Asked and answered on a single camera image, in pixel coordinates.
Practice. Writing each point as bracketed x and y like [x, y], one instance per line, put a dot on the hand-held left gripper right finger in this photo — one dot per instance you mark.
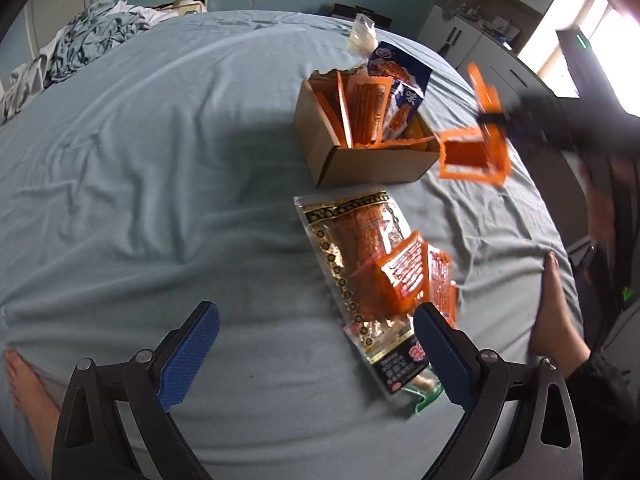
[445, 355]

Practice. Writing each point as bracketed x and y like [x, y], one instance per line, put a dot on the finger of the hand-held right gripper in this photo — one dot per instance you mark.
[495, 121]

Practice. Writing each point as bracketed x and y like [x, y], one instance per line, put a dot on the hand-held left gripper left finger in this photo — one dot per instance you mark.
[190, 355]

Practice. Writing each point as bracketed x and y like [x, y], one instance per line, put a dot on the green snack packet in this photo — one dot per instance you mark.
[430, 400]

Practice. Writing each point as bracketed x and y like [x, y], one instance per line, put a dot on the blue white snack packet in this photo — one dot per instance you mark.
[407, 102]

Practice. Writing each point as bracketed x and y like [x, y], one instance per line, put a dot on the dark blue snack packet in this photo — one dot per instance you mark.
[395, 62]

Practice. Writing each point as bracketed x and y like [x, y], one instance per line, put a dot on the pile of small orange packets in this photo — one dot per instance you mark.
[362, 110]

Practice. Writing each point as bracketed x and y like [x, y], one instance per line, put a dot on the brown cardboard box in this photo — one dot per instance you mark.
[370, 167]

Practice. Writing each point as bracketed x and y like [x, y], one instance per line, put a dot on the large gold-bordered snack packet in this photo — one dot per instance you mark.
[350, 240]

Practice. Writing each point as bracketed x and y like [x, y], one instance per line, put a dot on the white cabinet unit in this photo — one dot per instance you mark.
[465, 35]

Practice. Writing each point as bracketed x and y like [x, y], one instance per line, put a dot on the window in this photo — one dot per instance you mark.
[590, 5]

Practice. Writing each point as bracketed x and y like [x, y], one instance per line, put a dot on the clear plastic bag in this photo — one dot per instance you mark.
[362, 35]

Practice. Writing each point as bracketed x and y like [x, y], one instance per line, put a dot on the black shorts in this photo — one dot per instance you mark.
[605, 390]

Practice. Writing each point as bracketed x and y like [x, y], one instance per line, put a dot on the bed with grey-blue sheet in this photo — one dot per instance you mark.
[150, 185]

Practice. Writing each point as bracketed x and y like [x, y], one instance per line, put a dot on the black white appliance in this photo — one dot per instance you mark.
[350, 10]

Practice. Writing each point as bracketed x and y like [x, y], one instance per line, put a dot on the beige storage box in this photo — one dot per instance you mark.
[185, 7]

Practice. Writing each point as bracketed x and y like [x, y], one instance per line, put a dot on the pile of clothes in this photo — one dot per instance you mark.
[80, 40]

